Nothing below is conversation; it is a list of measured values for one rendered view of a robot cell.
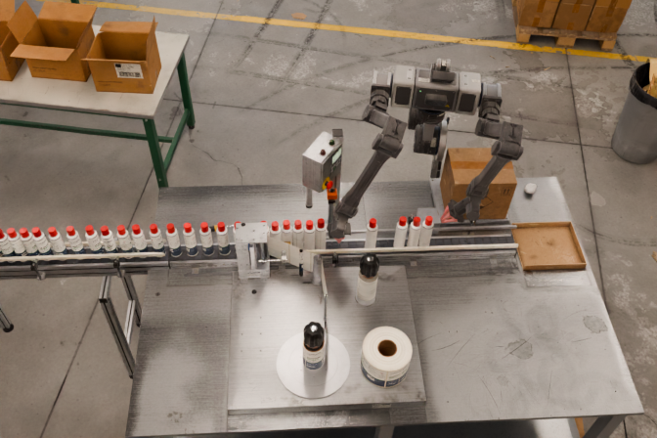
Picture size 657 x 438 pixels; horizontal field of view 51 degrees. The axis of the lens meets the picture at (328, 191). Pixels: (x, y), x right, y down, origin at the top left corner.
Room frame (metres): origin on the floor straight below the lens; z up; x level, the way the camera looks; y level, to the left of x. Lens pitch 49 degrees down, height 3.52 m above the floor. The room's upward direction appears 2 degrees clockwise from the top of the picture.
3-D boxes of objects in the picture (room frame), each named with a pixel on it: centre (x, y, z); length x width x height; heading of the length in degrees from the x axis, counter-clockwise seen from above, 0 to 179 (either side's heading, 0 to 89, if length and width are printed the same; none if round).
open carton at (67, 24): (3.37, 1.64, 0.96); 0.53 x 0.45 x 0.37; 176
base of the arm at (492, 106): (2.34, -0.71, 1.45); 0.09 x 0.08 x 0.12; 84
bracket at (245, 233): (1.84, 0.33, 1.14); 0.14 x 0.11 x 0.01; 95
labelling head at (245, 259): (1.85, 0.33, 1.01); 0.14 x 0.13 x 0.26; 95
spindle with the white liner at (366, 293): (1.70, -0.19, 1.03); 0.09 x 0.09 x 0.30
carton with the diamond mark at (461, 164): (2.33, -0.74, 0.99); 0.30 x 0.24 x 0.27; 93
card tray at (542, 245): (2.06, -1.08, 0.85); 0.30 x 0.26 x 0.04; 95
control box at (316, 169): (2.05, 0.03, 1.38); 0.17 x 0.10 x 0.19; 150
